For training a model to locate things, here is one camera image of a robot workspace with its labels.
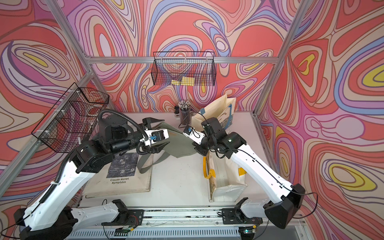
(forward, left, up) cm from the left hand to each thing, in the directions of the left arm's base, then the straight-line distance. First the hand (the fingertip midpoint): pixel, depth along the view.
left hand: (165, 127), depth 57 cm
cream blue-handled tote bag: (+41, -32, -27) cm, 59 cm away
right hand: (+3, -13, -17) cm, 22 cm away
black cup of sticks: (+37, -5, -23) cm, 44 cm away
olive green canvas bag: (+3, -5, -17) cm, 18 cm away
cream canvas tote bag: (-3, +31, -41) cm, 51 cm away
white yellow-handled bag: (-5, -30, -41) cm, 51 cm away
